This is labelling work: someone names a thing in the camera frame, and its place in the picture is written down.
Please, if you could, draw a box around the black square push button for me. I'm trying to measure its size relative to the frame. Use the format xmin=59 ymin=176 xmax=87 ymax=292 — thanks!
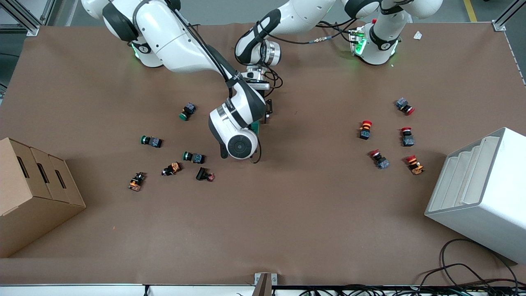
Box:
xmin=195 ymin=166 xmax=216 ymax=182

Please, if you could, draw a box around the brown paper table cover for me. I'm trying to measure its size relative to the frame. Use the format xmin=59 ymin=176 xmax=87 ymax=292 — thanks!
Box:
xmin=0 ymin=21 xmax=526 ymax=287

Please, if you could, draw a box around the white stepped storage bin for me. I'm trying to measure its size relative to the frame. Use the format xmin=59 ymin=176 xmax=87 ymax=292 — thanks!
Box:
xmin=424 ymin=127 xmax=526 ymax=265

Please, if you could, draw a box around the brown cardboard box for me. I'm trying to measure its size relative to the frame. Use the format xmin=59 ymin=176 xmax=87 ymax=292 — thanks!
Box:
xmin=0 ymin=137 xmax=87 ymax=259

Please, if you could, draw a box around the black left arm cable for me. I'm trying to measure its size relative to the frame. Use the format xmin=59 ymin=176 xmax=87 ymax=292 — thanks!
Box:
xmin=255 ymin=18 xmax=370 ymax=89

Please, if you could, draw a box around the black orange selector switch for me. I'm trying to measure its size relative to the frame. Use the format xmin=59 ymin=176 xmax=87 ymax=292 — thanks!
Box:
xmin=128 ymin=172 xmax=147 ymax=192
xmin=161 ymin=162 xmax=182 ymax=177

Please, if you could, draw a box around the metal bracket at table edge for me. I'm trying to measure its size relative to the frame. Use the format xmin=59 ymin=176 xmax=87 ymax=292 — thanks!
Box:
xmin=251 ymin=272 xmax=278 ymax=296

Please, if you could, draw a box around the black cable bundle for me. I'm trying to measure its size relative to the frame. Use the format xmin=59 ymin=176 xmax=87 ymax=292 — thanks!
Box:
xmin=298 ymin=284 xmax=526 ymax=296

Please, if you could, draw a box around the black looped floor cable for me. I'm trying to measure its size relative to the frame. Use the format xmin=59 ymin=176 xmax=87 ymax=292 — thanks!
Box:
xmin=411 ymin=238 xmax=521 ymax=296

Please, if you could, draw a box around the aluminium frame post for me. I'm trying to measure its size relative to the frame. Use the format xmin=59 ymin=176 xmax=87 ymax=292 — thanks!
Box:
xmin=491 ymin=0 xmax=526 ymax=32
xmin=0 ymin=0 xmax=57 ymax=37

